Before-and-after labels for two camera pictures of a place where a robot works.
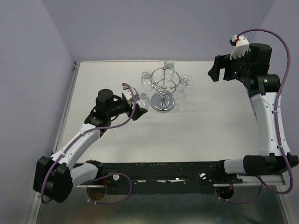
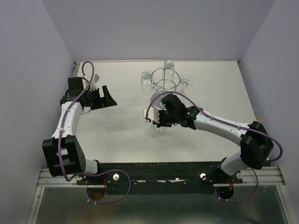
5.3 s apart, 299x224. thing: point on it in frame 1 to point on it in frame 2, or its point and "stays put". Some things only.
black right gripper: x=221 y=61 to x=161 y=124
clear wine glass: x=145 y=79 stays put
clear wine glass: x=144 y=101 to x=153 y=129
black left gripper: x=138 y=112 to x=108 y=100
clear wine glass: x=168 y=71 stays put
